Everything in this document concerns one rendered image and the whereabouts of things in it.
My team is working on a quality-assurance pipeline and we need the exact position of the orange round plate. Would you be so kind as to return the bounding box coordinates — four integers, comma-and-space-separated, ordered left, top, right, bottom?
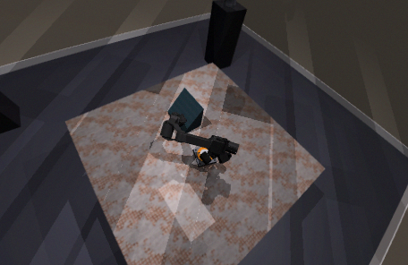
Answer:
197, 148, 208, 162

